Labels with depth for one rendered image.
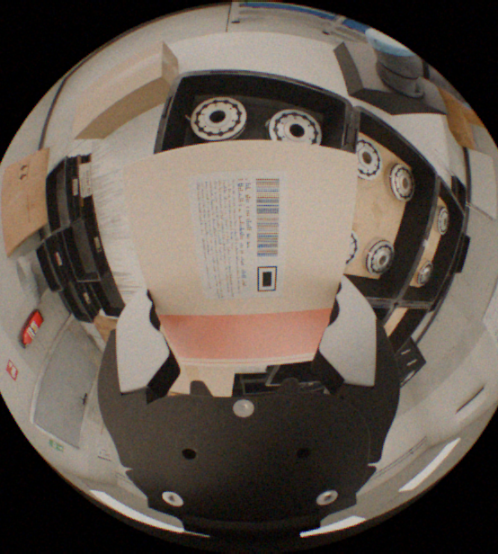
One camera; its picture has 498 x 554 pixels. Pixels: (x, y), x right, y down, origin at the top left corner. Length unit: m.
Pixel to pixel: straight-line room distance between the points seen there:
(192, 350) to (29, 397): 2.80
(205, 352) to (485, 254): 3.49
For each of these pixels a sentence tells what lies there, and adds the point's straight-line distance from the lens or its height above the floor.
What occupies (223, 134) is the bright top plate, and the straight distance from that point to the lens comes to 0.36.
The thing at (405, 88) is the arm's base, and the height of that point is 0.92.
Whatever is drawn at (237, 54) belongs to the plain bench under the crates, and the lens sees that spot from 0.69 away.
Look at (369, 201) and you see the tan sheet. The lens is 0.48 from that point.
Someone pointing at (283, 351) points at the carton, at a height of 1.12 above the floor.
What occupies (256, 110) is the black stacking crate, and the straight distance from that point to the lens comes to 0.41.
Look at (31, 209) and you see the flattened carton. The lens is 2.54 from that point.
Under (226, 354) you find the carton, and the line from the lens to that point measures 0.15.
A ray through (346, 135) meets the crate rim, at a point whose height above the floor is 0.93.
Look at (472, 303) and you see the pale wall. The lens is 3.58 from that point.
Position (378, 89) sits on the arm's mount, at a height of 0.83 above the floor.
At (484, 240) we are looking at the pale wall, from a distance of 3.48.
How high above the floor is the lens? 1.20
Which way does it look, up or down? 58 degrees down
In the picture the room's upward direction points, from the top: 175 degrees clockwise
